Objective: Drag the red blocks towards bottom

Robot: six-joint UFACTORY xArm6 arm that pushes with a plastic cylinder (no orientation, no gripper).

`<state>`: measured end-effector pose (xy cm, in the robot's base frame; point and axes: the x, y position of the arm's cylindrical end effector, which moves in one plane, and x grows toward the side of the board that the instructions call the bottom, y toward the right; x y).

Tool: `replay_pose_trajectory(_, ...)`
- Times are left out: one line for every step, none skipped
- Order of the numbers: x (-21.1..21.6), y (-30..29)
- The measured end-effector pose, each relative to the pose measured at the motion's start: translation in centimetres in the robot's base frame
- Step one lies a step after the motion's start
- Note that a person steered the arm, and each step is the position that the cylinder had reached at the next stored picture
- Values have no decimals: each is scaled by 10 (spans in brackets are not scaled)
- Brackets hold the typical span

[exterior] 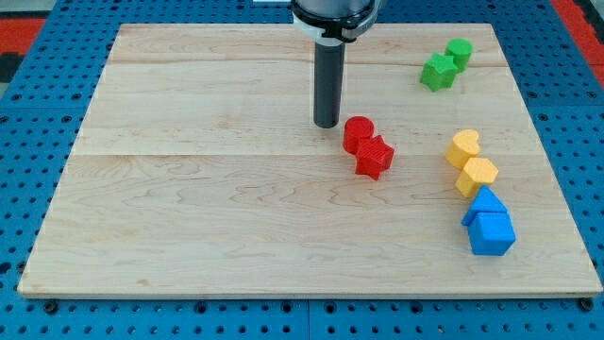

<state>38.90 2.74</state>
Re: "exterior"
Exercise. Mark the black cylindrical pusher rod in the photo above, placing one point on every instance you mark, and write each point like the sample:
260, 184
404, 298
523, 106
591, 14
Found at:
328, 83

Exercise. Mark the blue triangle block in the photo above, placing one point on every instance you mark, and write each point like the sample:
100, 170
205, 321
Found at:
485, 201

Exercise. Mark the red star block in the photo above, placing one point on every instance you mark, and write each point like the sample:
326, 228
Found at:
373, 157

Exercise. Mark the yellow heart block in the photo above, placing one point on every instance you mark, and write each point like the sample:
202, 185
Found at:
464, 146

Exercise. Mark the green star block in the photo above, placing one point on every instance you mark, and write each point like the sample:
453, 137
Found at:
439, 72

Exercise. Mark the yellow hexagon block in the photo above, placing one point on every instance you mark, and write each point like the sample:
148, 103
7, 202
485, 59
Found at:
474, 174

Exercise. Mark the red cylinder block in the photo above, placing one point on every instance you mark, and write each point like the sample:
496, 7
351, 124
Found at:
357, 129

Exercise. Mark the blue cube block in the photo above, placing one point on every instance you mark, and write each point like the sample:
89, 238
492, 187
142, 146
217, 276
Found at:
491, 234

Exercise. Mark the wooden board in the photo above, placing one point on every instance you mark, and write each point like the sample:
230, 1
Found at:
198, 173

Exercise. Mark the green cylinder block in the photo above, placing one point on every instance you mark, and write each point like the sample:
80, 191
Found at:
461, 51

